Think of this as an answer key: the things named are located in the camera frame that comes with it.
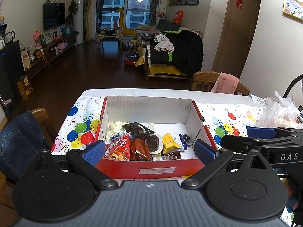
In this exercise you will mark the clear plastic bag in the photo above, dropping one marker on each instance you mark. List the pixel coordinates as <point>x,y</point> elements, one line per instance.
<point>277,115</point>

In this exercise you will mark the yellow candy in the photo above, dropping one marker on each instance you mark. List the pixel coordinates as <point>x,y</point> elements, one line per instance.
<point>169,143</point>

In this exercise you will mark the orange bag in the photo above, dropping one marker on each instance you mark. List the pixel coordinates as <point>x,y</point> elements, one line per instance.
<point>178,17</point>

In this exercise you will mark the red snack packet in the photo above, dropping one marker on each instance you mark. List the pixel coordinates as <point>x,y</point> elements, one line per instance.
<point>119,147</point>

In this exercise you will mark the red cardboard box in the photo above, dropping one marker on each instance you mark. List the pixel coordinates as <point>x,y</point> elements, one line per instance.
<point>127,167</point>

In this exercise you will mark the white tower air conditioner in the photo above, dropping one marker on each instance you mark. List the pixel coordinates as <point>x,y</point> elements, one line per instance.
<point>79,21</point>

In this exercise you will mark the brown snack packet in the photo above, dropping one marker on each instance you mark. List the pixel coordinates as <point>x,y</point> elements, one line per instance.
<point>171,156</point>

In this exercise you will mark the large balcony window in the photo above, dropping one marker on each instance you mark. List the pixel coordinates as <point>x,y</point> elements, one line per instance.
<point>139,11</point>

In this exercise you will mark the tall green plant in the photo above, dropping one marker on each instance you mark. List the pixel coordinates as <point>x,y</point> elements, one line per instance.
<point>73,10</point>

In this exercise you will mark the black snack packet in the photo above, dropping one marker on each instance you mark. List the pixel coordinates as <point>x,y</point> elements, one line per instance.
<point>139,130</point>

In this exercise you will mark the blue white chocolate ball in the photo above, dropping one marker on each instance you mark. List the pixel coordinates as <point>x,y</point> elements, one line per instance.
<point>184,138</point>

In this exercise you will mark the yellow curtain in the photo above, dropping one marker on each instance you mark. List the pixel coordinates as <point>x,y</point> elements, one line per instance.
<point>88,4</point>

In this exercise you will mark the red-brown foil snack packet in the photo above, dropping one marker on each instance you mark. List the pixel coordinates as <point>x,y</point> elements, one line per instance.
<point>139,150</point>

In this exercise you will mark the red door decoration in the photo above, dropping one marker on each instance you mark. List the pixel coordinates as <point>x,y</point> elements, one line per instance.
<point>239,3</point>

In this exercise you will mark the yellow cardboard box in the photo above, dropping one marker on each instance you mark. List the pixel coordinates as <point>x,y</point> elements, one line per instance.
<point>24,87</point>

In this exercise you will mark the flat screen television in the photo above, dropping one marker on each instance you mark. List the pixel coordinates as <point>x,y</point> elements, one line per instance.
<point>54,16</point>

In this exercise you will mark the black cabinet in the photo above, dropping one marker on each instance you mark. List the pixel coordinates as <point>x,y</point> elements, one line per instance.
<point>10,71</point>

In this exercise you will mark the white garment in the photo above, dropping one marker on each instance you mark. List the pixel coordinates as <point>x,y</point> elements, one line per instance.
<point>163,42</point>

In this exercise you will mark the fried egg wall picture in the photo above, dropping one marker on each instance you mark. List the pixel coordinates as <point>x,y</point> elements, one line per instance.
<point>294,0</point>

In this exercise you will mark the white paper bag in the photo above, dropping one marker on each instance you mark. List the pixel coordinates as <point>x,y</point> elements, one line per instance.
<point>25,59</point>

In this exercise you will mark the wooden coffee table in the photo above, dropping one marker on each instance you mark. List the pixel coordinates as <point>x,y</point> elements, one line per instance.
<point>109,37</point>

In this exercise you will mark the white snack sticks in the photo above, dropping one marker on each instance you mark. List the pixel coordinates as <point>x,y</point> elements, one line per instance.
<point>151,125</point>

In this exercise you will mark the pale yellow snack packet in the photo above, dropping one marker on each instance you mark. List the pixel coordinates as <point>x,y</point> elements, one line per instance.
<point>116,127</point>

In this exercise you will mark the wooden chair with pink cloth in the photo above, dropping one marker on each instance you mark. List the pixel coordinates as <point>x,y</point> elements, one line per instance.
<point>203,80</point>

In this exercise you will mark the chocolate pudding cup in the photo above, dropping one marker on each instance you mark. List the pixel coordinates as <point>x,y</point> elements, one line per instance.
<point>153,143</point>

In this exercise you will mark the blue jeans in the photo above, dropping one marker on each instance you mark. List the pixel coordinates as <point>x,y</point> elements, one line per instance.
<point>21,141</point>

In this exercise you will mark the wooden chair with jeans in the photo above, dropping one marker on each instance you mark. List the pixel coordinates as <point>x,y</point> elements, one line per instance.
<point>40,112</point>

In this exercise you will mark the pink toy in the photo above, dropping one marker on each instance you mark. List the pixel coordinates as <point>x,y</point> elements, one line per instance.
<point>62,45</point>

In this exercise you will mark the balloon print tablecloth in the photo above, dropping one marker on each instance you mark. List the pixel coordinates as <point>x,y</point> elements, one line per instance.
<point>80,132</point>

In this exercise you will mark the grey desk lamp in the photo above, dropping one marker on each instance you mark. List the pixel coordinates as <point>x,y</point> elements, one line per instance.
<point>289,85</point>

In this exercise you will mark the white paper slip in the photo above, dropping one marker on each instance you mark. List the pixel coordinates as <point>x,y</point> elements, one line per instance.
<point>258,99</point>

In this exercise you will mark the dark wooden tv cabinet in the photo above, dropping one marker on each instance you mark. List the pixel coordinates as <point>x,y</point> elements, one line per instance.
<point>49,56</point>

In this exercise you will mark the yellow giraffe toy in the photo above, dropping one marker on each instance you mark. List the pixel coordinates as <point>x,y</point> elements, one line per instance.
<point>123,23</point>

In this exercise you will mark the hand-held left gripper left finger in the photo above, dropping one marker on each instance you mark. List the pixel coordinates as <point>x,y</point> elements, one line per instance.
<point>94,150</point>

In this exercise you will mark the black jacket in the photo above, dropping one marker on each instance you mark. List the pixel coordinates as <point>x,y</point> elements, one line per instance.
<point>187,49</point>

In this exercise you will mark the pink flower bouquet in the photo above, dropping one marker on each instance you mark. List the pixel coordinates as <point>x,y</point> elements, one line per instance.
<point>37,35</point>

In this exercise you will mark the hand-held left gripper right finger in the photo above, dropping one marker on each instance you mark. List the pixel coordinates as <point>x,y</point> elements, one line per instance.
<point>204,150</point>

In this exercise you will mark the brown wooden door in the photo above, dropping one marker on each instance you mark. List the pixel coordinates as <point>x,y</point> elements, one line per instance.
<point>234,40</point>

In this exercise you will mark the grey curtain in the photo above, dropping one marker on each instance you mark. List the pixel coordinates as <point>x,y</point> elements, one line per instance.
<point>155,0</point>

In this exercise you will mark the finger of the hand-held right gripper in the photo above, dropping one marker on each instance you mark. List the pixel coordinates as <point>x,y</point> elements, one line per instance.
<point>261,132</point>
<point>236,142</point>

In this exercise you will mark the wooden sofa with yellow cushion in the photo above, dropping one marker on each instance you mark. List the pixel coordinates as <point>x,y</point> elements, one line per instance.
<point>165,69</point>

